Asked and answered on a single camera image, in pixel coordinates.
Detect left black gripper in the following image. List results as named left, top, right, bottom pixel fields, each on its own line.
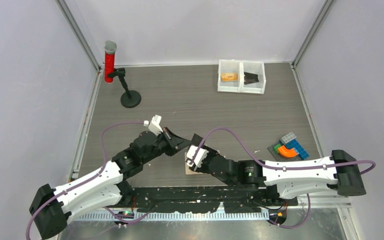
left=141, top=127, right=192, bottom=165

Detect white two-compartment bin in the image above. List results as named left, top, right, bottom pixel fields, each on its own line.
left=217, top=59, right=267, bottom=95

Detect colourful toy brick assembly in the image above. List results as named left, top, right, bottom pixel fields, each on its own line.
left=267, top=132, right=309, bottom=162

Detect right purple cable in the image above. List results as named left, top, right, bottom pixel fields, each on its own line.
left=190, top=127, right=377, bottom=176

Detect red cylinder with grey cap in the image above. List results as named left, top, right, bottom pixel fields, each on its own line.
left=104, top=40, right=117, bottom=83

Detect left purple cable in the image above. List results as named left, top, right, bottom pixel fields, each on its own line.
left=25, top=120, right=150, bottom=240

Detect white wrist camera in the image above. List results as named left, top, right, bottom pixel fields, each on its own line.
left=143, top=114, right=163, bottom=136
left=185, top=145, right=209, bottom=171

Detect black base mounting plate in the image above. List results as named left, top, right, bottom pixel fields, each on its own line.
left=113, top=186, right=298, bottom=214

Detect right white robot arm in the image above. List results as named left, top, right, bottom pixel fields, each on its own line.
left=185, top=145, right=367, bottom=205

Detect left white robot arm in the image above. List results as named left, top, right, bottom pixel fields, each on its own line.
left=25, top=127, right=192, bottom=239

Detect gold card in bin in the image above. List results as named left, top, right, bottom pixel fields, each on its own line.
left=220, top=72, right=238, bottom=82

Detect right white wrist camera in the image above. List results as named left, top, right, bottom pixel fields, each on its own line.
left=185, top=145, right=209, bottom=171

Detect purple cable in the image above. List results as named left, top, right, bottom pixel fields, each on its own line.
left=25, top=120, right=150, bottom=240
left=190, top=127, right=377, bottom=176

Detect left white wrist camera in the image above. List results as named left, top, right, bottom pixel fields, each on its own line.
left=143, top=114, right=163, bottom=136

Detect black stand with round base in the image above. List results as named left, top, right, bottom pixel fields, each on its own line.
left=106, top=67, right=142, bottom=108

